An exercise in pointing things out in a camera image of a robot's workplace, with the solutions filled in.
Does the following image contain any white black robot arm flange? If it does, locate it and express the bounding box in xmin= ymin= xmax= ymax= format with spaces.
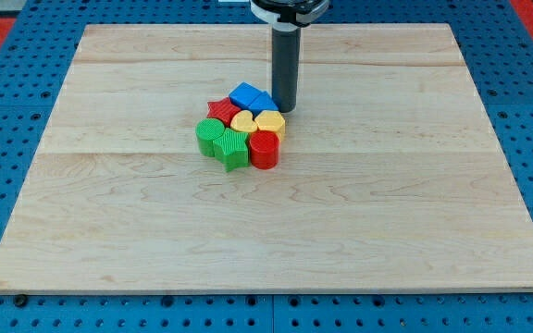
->
xmin=250 ymin=0 xmax=330 ymax=32

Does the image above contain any blue cube block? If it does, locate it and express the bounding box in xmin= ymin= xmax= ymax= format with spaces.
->
xmin=229 ymin=82 xmax=262 ymax=109

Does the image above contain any red cylinder block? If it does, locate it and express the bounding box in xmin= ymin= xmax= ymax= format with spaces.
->
xmin=249 ymin=131 xmax=279 ymax=169

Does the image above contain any green star block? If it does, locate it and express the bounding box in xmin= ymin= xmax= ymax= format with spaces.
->
xmin=213 ymin=129 xmax=249 ymax=172

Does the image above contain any yellow pentagon block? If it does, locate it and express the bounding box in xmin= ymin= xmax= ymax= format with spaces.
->
xmin=254 ymin=110 xmax=286 ymax=142

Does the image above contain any yellow heart block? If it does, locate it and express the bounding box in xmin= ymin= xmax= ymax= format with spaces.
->
xmin=230 ymin=110 xmax=258 ymax=133

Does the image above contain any blue triangular block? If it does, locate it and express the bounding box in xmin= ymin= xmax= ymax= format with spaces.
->
xmin=248 ymin=92 xmax=279 ymax=117

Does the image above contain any green cylinder block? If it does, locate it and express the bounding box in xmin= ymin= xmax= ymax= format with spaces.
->
xmin=195 ymin=118 xmax=225 ymax=157

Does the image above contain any red star block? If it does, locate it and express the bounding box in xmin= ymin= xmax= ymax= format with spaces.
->
xmin=206 ymin=97 xmax=242 ymax=128

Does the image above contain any light wooden board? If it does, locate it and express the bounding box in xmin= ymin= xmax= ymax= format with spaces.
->
xmin=0 ymin=23 xmax=533 ymax=295

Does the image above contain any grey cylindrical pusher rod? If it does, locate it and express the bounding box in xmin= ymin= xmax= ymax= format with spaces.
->
xmin=271 ymin=29 xmax=301 ymax=113

